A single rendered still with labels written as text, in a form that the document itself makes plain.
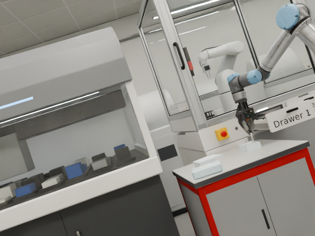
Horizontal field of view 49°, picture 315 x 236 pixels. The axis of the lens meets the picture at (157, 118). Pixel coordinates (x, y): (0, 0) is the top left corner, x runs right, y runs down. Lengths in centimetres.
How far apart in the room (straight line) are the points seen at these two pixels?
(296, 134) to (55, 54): 165
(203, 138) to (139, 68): 337
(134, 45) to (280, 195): 417
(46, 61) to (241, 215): 133
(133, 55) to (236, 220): 414
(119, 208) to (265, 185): 83
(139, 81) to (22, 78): 359
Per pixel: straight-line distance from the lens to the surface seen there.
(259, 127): 225
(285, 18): 181
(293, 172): 187
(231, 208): 176
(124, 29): 566
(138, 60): 554
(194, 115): 228
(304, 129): 257
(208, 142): 230
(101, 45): 206
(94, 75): 199
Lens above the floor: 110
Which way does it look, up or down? level
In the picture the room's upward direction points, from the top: 19 degrees counter-clockwise
